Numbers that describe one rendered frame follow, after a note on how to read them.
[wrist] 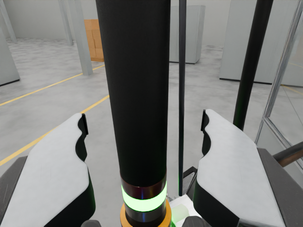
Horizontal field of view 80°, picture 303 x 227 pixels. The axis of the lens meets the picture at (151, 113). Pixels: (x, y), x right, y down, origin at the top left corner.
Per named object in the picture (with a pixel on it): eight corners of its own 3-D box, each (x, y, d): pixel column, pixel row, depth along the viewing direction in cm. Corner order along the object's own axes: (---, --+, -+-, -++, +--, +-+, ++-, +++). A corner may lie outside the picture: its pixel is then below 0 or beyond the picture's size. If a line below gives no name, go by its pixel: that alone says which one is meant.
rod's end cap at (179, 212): (180, 210, 20) (181, 198, 19) (191, 227, 18) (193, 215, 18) (164, 218, 19) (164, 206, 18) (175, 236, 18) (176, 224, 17)
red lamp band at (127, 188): (153, 158, 16) (153, 147, 15) (175, 187, 13) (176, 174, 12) (115, 172, 14) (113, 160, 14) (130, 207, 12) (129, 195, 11)
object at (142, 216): (153, 179, 17) (153, 170, 16) (173, 210, 14) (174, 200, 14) (119, 194, 15) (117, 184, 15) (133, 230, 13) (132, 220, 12)
